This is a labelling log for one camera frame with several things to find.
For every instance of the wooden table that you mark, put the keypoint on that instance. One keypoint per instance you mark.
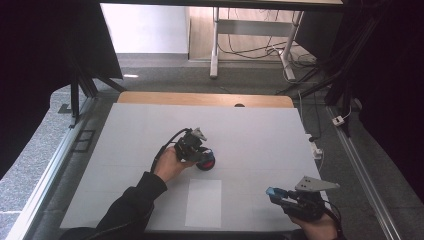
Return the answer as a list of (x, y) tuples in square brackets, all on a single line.
[(200, 99)]

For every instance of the person's right hand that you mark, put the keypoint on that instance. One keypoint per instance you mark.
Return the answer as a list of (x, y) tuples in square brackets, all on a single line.
[(316, 230)]

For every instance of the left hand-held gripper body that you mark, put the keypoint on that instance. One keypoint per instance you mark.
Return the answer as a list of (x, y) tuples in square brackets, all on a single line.
[(188, 146)]

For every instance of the person's left hand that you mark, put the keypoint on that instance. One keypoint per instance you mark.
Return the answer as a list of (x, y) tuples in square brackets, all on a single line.
[(170, 165)]

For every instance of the black metal stand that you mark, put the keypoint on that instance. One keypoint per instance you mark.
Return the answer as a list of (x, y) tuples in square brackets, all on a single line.
[(75, 96), (336, 90)]

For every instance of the white plug adapter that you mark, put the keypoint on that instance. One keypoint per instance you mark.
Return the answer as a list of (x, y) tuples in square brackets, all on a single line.
[(338, 120)]

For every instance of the white power strip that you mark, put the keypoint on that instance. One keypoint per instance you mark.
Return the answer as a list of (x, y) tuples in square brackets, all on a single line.
[(315, 150)]

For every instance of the white paper sheet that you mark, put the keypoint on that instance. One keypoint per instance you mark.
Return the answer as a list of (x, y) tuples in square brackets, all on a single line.
[(203, 206)]

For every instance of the red ink pad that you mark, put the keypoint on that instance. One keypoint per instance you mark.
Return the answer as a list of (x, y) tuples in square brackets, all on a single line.
[(207, 165)]

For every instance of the white table cover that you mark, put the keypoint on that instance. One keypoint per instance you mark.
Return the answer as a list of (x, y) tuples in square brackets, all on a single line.
[(250, 140)]

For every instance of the black curtain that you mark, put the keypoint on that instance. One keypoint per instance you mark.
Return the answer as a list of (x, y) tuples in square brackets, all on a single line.
[(393, 83), (33, 66)]

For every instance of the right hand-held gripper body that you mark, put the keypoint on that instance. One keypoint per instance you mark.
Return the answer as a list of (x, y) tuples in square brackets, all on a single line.
[(306, 206)]

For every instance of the aluminium floor rail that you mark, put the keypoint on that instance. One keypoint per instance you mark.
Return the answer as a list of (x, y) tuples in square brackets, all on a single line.
[(43, 186), (363, 176)]

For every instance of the white metal desk frame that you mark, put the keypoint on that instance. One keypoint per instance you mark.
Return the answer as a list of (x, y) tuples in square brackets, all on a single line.
[(253, 27)]

